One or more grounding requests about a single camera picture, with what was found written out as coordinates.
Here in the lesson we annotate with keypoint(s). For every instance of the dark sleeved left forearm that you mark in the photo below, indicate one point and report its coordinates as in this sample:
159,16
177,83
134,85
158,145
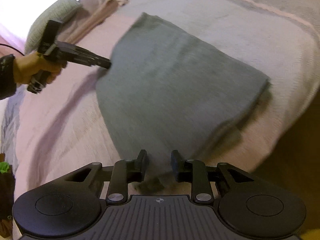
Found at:
7,83

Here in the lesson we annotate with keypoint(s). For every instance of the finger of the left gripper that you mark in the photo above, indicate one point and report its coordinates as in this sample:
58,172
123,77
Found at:
103,62

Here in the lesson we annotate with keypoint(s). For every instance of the green and dark clothes pile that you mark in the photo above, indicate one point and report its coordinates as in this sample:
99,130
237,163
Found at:
7,197

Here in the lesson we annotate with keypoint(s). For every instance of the person's left hand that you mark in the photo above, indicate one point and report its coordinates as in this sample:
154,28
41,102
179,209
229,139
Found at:
27,66

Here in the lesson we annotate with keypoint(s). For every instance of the grey-green skirt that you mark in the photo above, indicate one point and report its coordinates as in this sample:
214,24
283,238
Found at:
168,90

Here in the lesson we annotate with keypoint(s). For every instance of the striped pink grey bedspread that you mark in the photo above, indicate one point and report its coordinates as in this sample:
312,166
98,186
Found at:
62,129

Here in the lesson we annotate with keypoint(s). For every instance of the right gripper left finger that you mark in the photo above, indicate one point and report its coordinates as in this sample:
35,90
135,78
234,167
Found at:
123,173

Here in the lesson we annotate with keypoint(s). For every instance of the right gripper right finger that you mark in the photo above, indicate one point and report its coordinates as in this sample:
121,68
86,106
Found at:
193,172

